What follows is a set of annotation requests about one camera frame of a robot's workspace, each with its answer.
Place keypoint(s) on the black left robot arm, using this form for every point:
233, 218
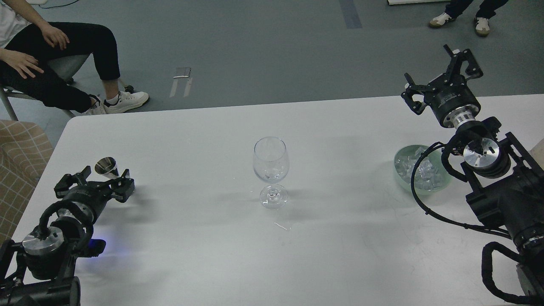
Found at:
40, 270

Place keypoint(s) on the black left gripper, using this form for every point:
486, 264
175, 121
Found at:
92, 199

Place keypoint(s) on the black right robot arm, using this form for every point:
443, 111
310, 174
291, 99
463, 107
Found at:
506, 181

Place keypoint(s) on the checked beige cushion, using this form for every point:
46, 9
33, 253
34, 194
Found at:
24, 153

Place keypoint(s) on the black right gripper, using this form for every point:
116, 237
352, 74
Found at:
451, 91

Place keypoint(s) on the clear wine glass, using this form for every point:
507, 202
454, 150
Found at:
271, 165

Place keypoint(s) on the green bowl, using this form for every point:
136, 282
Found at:
444, 180

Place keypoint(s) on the seated person in black trousers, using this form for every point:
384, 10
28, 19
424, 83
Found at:
38, 59

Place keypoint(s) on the ice cubes pile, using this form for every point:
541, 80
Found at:
408, 163

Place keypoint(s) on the steel double jigger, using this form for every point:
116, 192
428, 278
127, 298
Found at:
107, 167

